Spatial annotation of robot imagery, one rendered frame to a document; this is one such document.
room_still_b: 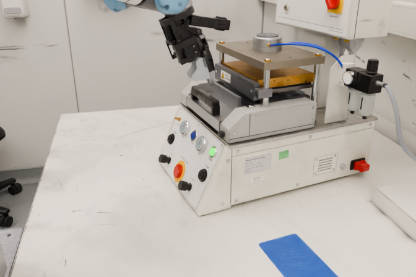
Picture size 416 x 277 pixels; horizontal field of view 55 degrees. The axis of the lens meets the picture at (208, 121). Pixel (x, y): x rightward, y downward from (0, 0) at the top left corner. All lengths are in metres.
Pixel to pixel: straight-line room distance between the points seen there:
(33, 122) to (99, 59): 0.58
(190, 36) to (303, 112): 0.34
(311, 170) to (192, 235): 0.38
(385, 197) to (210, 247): 0.45
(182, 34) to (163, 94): 1.65
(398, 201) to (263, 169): 0.33
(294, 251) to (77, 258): 0.46
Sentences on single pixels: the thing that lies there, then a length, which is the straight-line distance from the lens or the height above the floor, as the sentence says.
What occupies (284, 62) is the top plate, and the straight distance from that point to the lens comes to 0.99.
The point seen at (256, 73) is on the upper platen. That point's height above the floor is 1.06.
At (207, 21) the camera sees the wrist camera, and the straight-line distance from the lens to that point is 1.00.
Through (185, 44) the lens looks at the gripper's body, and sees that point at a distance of 0.97.
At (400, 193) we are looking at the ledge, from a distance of 1.12.
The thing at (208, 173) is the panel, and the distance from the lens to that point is 0.99.
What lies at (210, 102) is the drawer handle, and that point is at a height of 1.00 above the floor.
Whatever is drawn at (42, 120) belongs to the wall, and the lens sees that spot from 2.69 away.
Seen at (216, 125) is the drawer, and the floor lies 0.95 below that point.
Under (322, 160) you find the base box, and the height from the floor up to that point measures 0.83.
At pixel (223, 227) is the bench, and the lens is 0.97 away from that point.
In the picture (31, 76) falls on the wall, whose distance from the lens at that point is 2.61.
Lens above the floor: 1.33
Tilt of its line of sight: 22 degrees down
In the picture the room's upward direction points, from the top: straight up
